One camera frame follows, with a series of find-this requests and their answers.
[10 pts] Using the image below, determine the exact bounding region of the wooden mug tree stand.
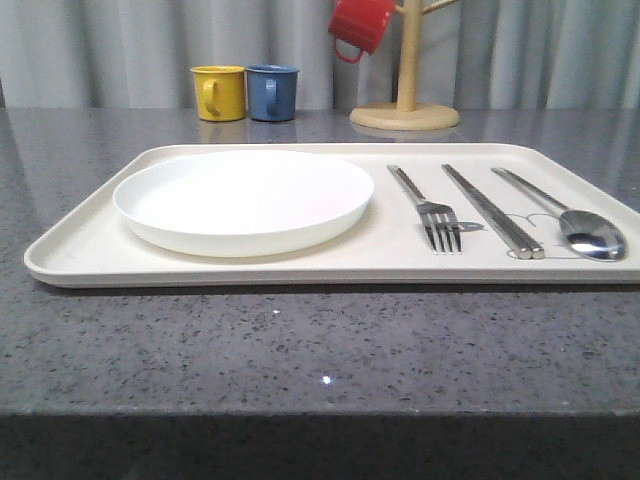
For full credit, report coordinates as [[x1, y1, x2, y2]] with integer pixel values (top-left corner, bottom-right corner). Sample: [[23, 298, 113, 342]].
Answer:
[[350, 1, 460, 131]]

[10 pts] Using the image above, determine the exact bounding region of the silver metal fork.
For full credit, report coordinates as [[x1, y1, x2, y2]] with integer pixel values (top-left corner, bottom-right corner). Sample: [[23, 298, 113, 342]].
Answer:
[[387, 164, 462, 254]]

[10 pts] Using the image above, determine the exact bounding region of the cream rabbit serving tray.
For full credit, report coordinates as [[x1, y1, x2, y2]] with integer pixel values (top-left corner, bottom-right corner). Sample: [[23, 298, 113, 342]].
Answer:
[[24, 143, 639, 288]]

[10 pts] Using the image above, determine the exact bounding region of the yellow mug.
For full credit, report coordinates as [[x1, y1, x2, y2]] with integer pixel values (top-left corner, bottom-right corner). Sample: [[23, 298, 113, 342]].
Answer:
[[191, 65, 246, 122]]

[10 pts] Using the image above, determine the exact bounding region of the white round plate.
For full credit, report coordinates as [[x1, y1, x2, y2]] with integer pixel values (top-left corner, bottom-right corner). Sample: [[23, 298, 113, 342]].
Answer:
[[112, 150, 374, 258]]

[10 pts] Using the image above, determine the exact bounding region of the red mug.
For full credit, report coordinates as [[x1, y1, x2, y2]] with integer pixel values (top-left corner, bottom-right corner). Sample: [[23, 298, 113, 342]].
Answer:
[[328, 0, 396, 64]]

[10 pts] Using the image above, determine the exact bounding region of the silver metal spoon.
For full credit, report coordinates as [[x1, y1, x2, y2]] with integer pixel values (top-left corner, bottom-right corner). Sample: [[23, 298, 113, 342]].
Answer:
[[491, 167, 628, 262]]

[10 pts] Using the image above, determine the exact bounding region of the blue mug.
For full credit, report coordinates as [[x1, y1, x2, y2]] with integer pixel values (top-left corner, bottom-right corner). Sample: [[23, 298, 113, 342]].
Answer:
[[246, 64, 299, 122]]

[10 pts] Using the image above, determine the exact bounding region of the silver metal chopstick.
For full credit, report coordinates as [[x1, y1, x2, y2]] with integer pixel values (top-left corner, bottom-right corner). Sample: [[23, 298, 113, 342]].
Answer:
[[446, 163, 546, 260], [441, 164, 533, 261]]

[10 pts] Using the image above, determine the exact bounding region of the grey curtain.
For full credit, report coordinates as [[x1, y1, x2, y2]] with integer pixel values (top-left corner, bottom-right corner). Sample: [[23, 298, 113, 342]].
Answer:
[[1, 1, 639, 110]]

